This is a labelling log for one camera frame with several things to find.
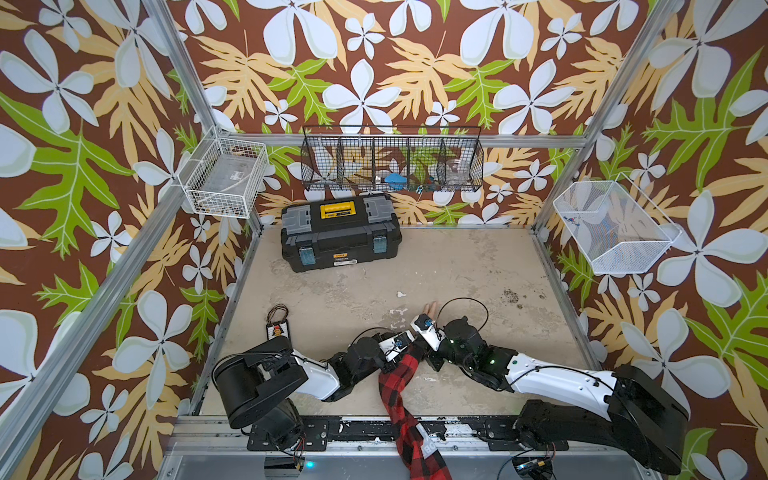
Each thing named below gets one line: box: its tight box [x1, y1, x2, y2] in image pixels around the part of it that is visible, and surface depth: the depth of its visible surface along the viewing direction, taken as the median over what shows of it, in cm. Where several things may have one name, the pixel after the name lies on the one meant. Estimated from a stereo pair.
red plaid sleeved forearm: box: [378, 352, 453, 480], surface depth 72 cm
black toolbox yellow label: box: [280, 194, 403, 273], surface depth 101 cm
